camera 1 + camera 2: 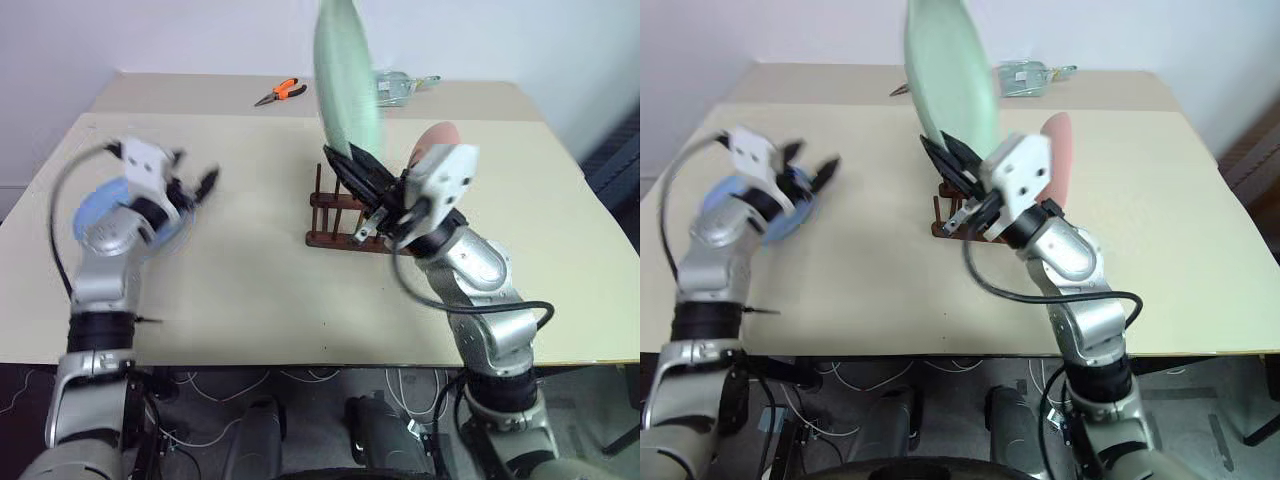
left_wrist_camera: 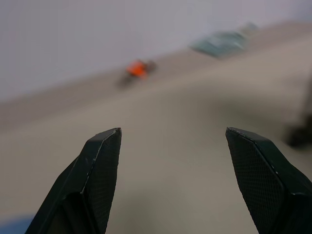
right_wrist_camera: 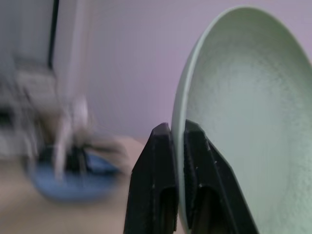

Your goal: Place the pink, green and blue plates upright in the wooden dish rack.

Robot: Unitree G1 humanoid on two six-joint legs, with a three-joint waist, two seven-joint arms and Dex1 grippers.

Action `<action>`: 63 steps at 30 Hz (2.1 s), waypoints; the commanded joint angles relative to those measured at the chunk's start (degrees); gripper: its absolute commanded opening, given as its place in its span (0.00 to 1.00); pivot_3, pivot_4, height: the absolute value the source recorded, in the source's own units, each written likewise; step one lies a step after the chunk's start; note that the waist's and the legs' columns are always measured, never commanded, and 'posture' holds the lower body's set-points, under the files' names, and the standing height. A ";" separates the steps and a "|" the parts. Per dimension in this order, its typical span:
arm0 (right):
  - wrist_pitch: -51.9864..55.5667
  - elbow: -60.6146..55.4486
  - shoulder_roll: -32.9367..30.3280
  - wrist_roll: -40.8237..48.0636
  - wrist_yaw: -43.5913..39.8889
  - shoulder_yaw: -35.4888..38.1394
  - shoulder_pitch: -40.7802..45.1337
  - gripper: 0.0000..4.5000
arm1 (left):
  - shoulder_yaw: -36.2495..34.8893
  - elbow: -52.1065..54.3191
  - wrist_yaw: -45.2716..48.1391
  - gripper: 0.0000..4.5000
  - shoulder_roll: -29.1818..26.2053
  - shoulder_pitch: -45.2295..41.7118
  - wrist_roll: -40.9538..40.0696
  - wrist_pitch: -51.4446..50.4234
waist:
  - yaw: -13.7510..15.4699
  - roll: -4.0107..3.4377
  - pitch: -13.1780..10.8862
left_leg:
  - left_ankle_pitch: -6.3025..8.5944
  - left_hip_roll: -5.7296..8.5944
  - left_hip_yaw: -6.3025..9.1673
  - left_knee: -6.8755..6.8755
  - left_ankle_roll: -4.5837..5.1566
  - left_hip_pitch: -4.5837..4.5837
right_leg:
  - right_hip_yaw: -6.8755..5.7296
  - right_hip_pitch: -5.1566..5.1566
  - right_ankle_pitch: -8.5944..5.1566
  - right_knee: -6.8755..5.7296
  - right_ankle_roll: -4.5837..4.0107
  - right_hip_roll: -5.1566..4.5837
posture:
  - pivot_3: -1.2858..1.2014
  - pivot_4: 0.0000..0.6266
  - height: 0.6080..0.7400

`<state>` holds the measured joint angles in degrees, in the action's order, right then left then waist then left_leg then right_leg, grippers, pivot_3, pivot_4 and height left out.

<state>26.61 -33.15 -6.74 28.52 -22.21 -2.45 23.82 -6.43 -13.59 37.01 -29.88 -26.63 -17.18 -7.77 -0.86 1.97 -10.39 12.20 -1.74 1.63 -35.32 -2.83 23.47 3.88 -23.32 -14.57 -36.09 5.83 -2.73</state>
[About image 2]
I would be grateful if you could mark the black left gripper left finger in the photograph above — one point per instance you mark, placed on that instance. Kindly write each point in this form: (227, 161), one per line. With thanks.
(92, 185)

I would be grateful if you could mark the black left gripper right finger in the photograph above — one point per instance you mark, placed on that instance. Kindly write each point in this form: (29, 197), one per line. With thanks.
(263, 185)

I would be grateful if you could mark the dark blurred object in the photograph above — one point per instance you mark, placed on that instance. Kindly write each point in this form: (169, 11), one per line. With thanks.
(301, 117)

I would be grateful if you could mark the orange and black object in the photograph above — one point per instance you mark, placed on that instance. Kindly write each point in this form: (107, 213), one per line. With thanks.
(137, 68)

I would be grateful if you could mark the teal green flat object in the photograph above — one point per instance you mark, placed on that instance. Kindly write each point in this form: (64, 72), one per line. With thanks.
(219, 42)

